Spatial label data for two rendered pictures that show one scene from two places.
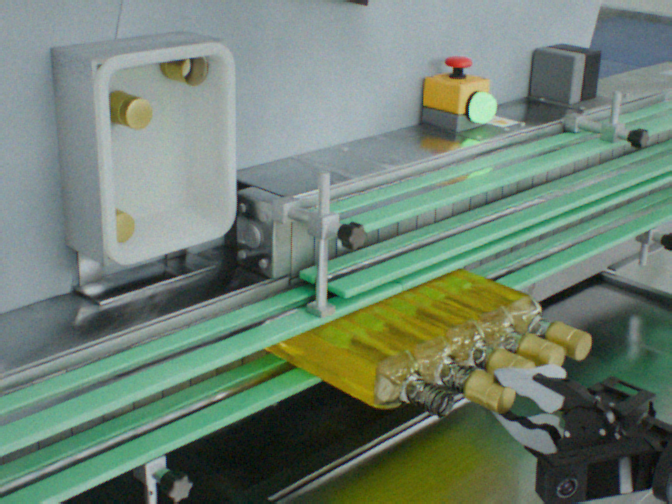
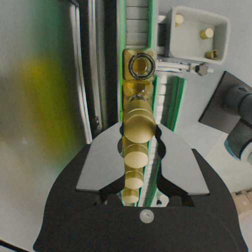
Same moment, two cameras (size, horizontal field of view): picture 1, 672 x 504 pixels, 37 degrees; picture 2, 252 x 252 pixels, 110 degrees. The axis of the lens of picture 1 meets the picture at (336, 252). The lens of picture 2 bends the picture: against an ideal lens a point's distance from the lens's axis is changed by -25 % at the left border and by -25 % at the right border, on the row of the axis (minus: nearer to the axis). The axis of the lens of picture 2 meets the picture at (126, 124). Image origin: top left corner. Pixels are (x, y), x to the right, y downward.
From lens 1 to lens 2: 1.00 m
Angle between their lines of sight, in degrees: 25
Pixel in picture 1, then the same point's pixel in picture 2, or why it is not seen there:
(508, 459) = (62, 152)
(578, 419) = (202, 236)
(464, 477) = (55, 114)
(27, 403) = not seen: outside the picture
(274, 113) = not seen: hidden behind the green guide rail
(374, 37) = (187, 126)
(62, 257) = (163, 12)
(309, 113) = not seen: hidden behind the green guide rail
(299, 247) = (163, 76)
